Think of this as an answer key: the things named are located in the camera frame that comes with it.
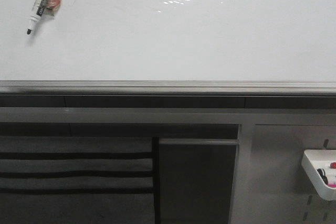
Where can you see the dark grey panel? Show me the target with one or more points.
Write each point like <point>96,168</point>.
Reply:
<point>196,181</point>

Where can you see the grey fabric organizer black stripes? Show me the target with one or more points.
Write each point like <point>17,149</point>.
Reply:
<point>78,180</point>

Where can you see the white plastic marker tray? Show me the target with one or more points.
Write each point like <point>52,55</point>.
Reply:
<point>311,161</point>

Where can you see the black capped marker in tray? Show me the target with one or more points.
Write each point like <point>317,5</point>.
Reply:
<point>322,174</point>

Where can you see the pink capped marker in tray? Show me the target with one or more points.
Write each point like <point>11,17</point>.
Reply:
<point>331,181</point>

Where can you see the white whiteboard with aluminium frame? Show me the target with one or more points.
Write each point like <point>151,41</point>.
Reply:
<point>171,46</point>

